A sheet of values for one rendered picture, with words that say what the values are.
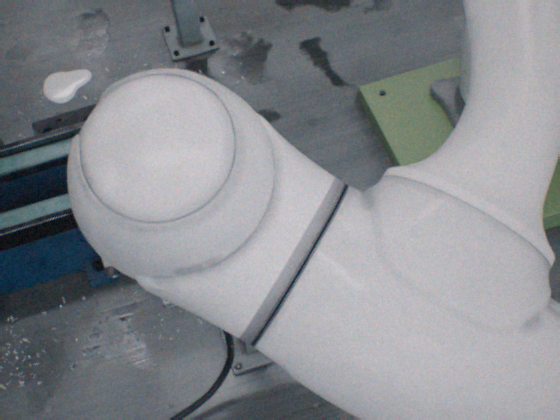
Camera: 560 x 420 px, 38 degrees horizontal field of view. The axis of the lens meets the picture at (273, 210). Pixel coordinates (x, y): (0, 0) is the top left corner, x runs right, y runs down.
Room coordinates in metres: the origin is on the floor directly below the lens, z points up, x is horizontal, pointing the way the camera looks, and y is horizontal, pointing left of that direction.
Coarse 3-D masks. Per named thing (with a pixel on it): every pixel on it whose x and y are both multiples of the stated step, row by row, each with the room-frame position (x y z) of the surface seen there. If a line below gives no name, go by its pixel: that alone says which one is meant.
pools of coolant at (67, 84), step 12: (60, 72) 0.97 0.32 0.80; (72, 72) 0.96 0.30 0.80; (84, 72) 0.96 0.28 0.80; (48, 84) 0.94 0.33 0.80; (60, 84) 0.94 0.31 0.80; (72, 84) 0.94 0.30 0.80; (84, 84) 0.93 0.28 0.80; (48, 96) 0.92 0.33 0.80; (60, 96) 0.91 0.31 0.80; (72, 96) 0.91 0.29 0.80
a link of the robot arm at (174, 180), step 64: (128, 128) 0.23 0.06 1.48; (192, 128) 0.23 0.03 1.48; (256, 128) 0.24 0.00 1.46; (128, 192) 0.21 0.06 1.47; (192, 192) 0.21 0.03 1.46; (256, 192) 0.22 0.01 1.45; (320, 192) 0.24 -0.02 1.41; (128, 256) 0.20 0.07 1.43; (192, 256) 0.20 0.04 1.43; (256, 256) 0.20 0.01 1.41; (256, 320) 0.19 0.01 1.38
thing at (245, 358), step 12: (228, 336) 0.41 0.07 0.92; (228, 348) 0.40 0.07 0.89; (240, 348) 0.44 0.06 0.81; (252, 348) 0.44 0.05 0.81; (228, 360) 0.40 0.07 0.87; (240, 360) 0.43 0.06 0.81; (252, 360) 0.43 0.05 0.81; (264, 360) 0.42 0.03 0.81; (228, 372) 0.39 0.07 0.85; (240, 372) 0.41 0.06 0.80; (216, 384) 0.39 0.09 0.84; (204, 396) 0.38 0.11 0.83; (192, 408) 0.37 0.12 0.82
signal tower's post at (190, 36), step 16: (176, 0) 0.99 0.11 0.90; (192, 0) 0.99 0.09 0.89; (176, 16) 0.99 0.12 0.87; (192, 16) 0.99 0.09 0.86; (176, 32) 1.02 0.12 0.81; (192, 32) 0.99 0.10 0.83; (208, 32) 1.01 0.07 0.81; (176, 48) 0.99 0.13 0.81; (192, 48) 0.98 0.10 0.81; (208, 48) 0.98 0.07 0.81
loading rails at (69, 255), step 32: (64, 128) 0.73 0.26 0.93; (0, 160) 0.70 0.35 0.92; (32, 160) 0.69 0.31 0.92; (64, 160) 0.69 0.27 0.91; (0, 192) 0.67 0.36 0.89; (32, 192) 0.68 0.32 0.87; (64, 192) 0.69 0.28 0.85; (0, 224) 0.60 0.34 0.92; (32, 224) 0.58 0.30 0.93; (64, 224) 0.59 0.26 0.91; (0, 256) 0.57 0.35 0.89; (32, 256) 0.58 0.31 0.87; (64, 256) 0.59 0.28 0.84; (96, 256) 0.59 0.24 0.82; (0, 288) 0.56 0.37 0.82
